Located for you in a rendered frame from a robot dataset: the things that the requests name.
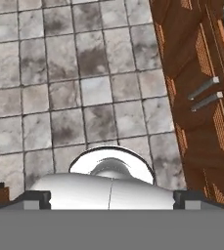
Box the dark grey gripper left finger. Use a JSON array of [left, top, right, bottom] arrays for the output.
[[6, 189, 52, 211]]

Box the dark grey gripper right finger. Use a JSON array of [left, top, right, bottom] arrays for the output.
[[172, 189, 223, 211]]

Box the brown wooden cupboard door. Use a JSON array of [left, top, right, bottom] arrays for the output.
[[148, 0, 224, 104], [169, 85, 224, 208]]

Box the white rounded object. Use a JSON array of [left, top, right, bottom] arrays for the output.
[[28, 145, 184, 211]]

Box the grey bar cupboard handle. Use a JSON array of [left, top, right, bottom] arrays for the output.
[[187, 75, 221, 102], [190, 91, 224, 113]]

